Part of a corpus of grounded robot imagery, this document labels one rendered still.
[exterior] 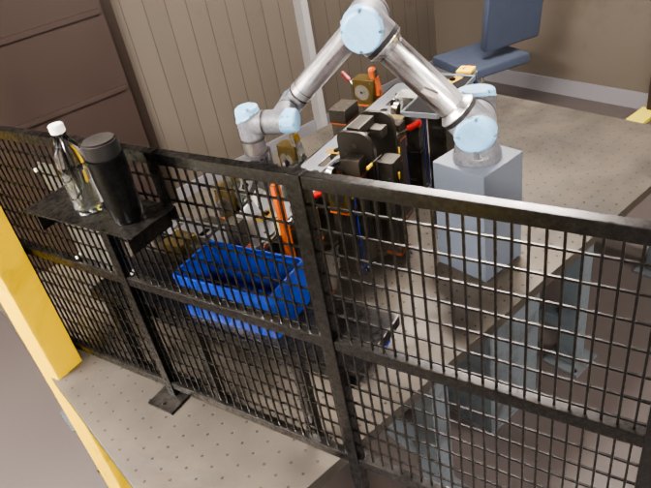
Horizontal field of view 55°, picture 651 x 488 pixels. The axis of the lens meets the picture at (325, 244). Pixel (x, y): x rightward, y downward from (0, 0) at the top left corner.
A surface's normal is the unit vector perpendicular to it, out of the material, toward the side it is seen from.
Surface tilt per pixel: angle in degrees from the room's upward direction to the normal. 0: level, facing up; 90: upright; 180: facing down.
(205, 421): 0
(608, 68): 90
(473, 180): 90
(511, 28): 98
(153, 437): 0
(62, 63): 90
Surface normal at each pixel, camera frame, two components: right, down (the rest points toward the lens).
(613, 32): -0.74, 0.47
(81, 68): 0.65, 0.33
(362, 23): -0.29, 0.49
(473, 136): -0.10, 0.66
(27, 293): 0.84, 0.18
